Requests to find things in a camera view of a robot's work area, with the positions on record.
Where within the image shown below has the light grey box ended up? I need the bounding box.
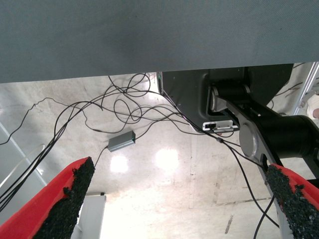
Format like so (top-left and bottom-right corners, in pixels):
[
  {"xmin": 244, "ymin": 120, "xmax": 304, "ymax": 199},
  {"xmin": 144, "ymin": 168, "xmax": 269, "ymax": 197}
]
[{"xmin": 71, "ymin": 193, "xmax": 107, "ymax": 239}]

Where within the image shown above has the grey power adapter box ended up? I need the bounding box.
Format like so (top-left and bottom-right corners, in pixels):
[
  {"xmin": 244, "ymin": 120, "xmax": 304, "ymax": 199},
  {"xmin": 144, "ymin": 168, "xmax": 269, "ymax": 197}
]
[{"xmin": 107, "ymin": 130, "xmax": 137, "ymax": 152}]

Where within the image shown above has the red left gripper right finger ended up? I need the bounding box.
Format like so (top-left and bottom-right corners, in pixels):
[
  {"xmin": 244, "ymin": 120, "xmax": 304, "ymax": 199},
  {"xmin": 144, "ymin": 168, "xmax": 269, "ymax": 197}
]
[{"xmin": 264, "ymin": 163, "xmax": 319, "ymax": 239}]

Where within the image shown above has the thin black floor cable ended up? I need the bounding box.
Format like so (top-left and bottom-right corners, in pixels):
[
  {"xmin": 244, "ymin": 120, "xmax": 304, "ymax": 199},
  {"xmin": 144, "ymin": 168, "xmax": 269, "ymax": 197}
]
[
  {"xmin": 0, "ymin": 97, "xmax": 105, "ymax": 145},
  {"xmin": 87, "ymin": 146, "xmax": 110, "ymax": 169},
  {"xmin": 102, "ymin": 73, "xmax": 180, "ymax": 124},
  {"xmin": 269, "ymin": 62, "xmax": 307, "ymax": 109},
  {"xmin": 199, "ymin": 129, "xmax": 281, "ymax": 239},
  {"xmin": 0, "ymin": 99, "xmax": 200, "ymax": 212}
]

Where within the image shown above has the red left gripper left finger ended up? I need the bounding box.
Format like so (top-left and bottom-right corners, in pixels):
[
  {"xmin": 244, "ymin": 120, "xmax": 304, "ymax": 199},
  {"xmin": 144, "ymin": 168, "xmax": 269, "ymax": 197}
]
[{"xmin": 0, "ymin": 156, "xmax": 96, "ymax": 239}]

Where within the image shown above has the dark grey robot base housing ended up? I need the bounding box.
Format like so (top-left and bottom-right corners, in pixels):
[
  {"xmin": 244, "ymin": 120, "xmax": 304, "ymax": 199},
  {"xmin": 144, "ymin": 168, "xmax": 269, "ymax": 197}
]
[{"xmin": 157, "ymin": 63, "xmax": 295, "ymax": 132}]

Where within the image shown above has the dark grey table cloth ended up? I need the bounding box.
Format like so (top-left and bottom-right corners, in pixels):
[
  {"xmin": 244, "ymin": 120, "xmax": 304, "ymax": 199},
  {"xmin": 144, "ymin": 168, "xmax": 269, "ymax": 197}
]
[{"xmin": 0, "ymin": 0, "xmax": 319, "ymax": 84}]

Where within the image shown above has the aluminium profile bar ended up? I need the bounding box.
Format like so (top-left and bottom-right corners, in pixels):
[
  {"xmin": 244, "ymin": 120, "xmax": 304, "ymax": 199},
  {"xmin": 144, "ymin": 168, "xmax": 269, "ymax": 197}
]
[{"xmin": 294, "ymin": 61, "xmax": 319, "ymax": 116}]

